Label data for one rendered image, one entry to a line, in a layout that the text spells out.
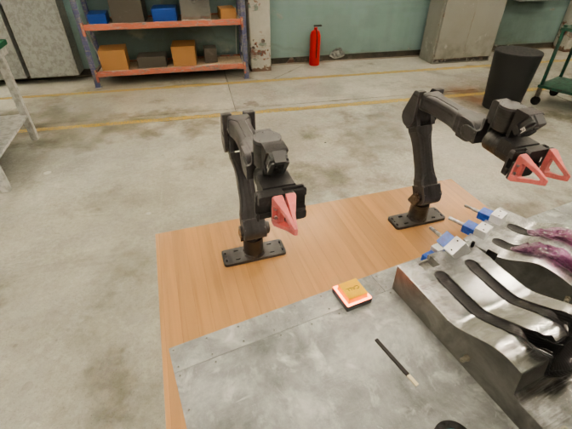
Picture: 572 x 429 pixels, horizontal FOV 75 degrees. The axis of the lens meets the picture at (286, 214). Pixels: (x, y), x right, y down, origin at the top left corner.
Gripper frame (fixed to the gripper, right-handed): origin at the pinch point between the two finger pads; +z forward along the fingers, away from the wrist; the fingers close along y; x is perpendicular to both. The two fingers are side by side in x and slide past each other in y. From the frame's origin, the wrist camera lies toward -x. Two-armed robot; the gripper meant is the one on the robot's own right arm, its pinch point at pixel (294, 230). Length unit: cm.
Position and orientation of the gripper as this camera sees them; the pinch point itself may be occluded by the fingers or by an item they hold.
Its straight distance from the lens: 66.5
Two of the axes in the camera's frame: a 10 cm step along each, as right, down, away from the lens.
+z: 3.1, 5.9, -7.5
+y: 9.5, -1.8, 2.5
